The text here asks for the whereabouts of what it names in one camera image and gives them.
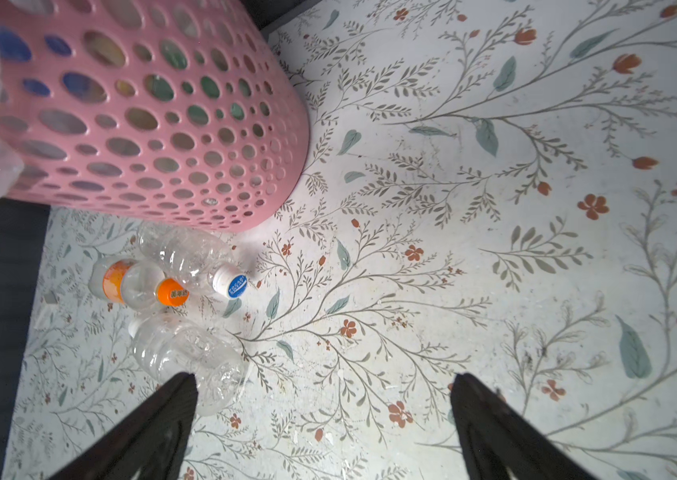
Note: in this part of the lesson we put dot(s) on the clear ribbed bottle white cap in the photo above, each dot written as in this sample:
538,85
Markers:
199,261

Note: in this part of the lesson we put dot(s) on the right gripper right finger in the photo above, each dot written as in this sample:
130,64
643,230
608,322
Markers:
497,443

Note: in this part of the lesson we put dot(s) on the pink perforated plastic bin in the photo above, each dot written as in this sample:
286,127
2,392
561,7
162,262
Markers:
171,111

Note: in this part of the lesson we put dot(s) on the orange label clear bottle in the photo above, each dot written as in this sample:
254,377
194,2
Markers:
138,284

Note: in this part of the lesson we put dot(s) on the clear crushed bottle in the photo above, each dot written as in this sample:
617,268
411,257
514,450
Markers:
165,345

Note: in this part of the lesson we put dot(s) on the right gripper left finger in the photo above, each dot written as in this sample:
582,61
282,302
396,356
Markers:
150,443

